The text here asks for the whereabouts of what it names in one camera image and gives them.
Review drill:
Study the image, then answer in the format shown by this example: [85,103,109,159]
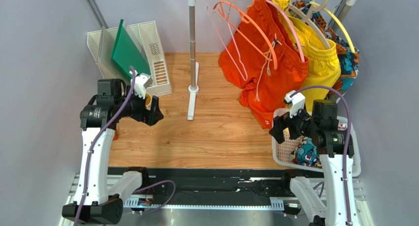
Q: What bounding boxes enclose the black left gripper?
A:
[115,85,163,126]

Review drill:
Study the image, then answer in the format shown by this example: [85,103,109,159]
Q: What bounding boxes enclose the comic print shorts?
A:
[290,137,322,168]

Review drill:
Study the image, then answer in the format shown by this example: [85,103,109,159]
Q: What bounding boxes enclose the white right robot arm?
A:
[269,98,361,226]

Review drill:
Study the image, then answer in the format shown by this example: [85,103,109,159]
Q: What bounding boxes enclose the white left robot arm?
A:
[62,74,164,226]

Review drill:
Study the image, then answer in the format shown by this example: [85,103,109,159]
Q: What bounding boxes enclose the yellow shorts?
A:
[272,0,342,113]

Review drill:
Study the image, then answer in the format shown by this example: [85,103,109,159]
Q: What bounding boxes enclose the patterned orange blue shorts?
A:
[285,0,359,94]

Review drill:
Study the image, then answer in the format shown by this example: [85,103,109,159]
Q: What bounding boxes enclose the beige wooden hanger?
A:
[288,0,331,49]

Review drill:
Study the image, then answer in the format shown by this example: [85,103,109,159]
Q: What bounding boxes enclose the orange plastic hanger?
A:
[212,0,279,71]

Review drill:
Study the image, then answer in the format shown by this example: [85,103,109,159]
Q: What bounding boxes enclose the pink plastic hanger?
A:
[265,0,306,63]

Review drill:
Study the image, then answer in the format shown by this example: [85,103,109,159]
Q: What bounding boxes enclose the white mug yellow inside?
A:
[145,93,152,111]

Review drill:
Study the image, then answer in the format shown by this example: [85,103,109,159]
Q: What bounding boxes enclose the white plastic laundry basket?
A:
[271,124,361,177]

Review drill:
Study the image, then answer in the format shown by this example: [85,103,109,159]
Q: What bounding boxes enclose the red cube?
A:
[113,129,118,141]

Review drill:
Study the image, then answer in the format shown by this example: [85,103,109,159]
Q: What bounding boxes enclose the pink patterned garment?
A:
[338,122,348,131]

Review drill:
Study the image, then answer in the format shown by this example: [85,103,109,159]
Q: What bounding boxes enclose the grey plastic board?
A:
[95,27,130,83]

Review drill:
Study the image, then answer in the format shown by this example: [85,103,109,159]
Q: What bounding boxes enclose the green plastic board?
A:
[111,19,151,80]

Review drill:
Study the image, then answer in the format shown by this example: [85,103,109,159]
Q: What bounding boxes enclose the white plastic file organizer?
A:
[87,21,172,96]

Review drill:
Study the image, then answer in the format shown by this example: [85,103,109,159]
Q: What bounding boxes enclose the grey corner pole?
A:
[85,0,108,28]

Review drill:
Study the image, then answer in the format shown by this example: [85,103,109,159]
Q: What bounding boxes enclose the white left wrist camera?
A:
[132,71,152,99]

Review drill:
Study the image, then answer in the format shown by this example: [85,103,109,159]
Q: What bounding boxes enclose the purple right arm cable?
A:
[289,85,353,226]

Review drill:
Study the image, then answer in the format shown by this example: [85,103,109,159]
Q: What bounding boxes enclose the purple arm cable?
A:
[289,85,353,226]
[73,66,177,226]

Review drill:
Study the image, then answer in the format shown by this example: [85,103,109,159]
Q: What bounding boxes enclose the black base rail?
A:
[123,169,327,214]

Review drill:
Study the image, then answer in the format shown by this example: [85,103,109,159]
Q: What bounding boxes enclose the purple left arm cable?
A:
[73,66,177,226]

